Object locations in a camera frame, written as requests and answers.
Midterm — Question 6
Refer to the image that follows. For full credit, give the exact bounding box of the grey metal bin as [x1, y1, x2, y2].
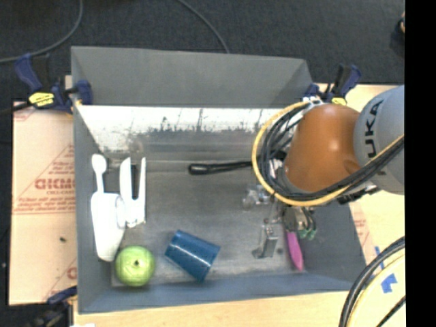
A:
[70, 46, 367, 315]

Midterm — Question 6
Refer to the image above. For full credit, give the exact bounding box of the white two-pronged clip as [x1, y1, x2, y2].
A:
[119, 156, 148, 229]

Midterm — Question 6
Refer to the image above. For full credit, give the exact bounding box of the green apple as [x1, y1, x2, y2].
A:
[114, 245, 157, 288]

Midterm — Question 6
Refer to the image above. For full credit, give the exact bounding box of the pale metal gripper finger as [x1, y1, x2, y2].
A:
[242, 185, 272, 212]
[251, 223, 281, 260]

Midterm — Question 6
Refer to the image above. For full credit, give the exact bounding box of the magenta pointed flat piece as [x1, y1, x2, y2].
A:
[285, 229, 305, 273]

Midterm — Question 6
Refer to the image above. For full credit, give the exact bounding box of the blue cup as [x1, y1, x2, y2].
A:
[163, 229, 221, 283]

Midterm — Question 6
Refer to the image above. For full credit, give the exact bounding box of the white scoop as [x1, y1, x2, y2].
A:
[90, 153, 126, 262]

